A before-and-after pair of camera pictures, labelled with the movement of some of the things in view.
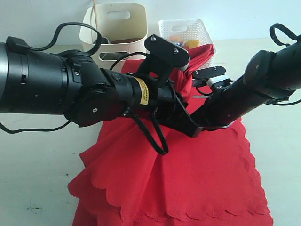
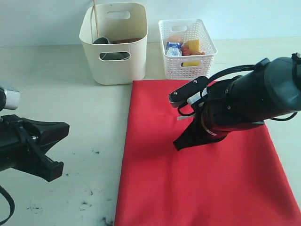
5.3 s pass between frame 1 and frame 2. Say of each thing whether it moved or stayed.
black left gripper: moved
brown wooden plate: stayed
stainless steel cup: stayed
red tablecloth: moved
